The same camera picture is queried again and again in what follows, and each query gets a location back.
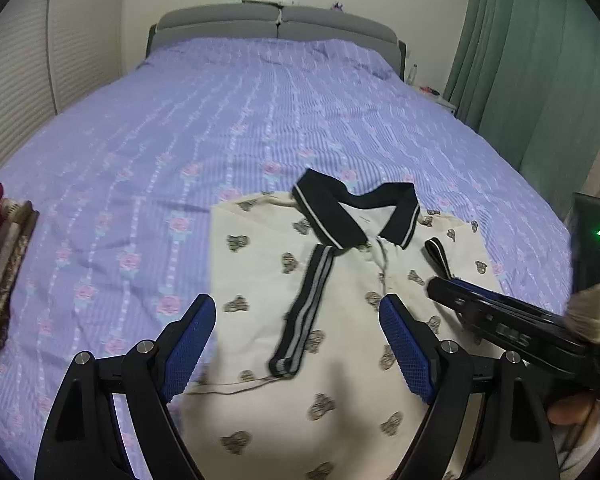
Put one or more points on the brown patterned folded cloth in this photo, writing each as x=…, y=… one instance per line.
x=10, y=270

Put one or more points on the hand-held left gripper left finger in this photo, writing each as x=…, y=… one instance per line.
x=192, y=340

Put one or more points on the clear bottle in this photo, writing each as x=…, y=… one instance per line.
x=412, y=74

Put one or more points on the white louvered wardrobe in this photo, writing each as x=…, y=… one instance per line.
x=25, y=60

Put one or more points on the person's right hand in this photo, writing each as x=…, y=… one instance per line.
x=570, y=410

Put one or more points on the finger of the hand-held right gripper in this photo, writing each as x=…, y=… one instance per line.
x=452, y=295

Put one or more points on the green curtain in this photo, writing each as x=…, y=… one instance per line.
x=520, y=60

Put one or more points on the white nightstand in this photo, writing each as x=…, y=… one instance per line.
x=442, y=102

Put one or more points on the small purple toy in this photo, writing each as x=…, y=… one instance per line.
x=337, y=7

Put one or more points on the person's right forearm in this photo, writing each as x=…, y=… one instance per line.
x=587, y=452

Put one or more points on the purple floral bedsheet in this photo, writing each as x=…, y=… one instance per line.
x=180, y=135

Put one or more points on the grey padded headboard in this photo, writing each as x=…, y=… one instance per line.
x=220, y=22

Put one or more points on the cream printed polo shirt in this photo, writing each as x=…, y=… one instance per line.
x=260, y=270

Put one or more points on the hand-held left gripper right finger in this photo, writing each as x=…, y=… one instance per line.
x=405, y=345

